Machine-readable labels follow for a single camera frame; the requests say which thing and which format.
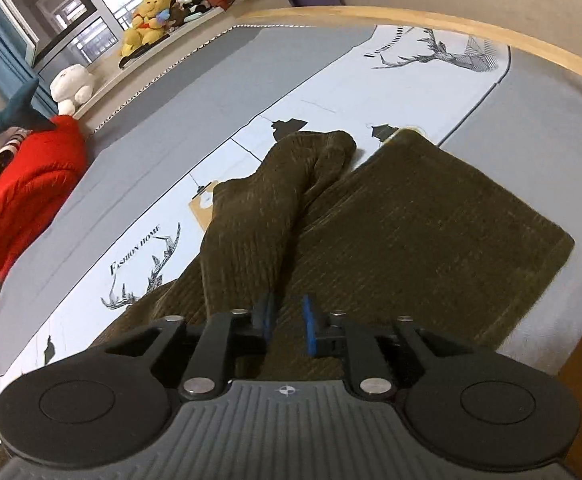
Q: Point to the window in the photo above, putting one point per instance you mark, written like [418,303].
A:
[59,33]

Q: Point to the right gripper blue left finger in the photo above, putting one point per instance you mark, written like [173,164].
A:
[263,316]

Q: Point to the yellow bear plush toy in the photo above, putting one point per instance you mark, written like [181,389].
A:
[148,25]

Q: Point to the printed grey white bedsheet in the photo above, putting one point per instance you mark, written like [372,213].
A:
[214,116]

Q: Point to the olive green corduroy pants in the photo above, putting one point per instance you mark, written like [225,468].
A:
[414,230]

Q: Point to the wooden bed frame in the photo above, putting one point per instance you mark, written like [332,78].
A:
[359,15]

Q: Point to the red folded blanket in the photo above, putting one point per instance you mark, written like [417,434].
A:
[36,184]

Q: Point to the blue shark plush toy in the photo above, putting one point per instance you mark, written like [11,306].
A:
[19,111]

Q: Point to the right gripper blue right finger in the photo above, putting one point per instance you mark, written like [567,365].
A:
[315,327]

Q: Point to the white round plush toy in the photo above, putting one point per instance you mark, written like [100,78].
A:
[71,88]

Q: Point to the blue curtain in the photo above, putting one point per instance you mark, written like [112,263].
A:
[1,55]

